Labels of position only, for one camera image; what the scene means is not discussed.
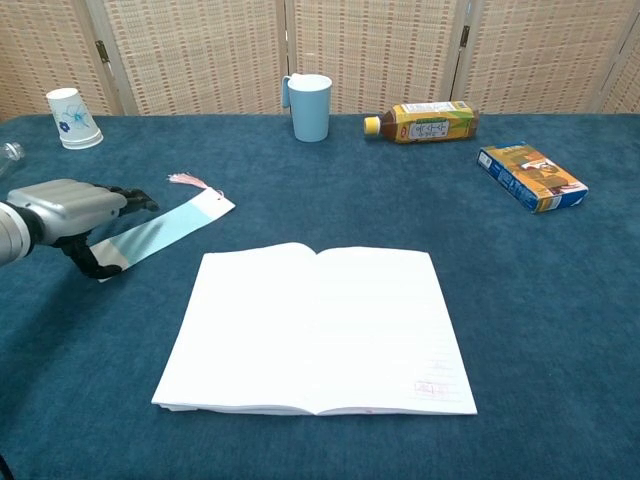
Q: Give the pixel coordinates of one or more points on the dark metal screen hinge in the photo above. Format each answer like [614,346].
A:
[103,51]
[466,36]

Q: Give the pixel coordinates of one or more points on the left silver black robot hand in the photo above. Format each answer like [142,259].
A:
[70,205]

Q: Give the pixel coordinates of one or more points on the woven bamboo screen panel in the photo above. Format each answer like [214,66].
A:
[630,80]
[45,45]
[540,50]
[200,50]
[375,45]

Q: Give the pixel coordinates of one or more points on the light blue tasselled bookmark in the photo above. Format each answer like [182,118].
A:
[170,225]

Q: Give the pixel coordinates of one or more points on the light blue plastic mug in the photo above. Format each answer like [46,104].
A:
[310,112]

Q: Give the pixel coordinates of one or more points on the yellow-label tea bottle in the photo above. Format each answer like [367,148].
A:
[430,125]

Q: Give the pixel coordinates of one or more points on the white flower-print paper cup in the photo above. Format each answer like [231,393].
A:
[75,120]

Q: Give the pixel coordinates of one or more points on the teal blue table cloth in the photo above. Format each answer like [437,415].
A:
[100,350]

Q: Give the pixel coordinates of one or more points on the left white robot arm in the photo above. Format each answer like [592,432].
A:
[12,235]

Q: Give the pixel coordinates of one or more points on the white notebook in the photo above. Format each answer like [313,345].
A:
[315,330]

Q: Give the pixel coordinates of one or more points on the blue and orange snack box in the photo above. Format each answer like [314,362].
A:
[530,175]

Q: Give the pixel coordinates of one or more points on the green-label clear bottle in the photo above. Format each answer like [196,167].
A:
[10,155]

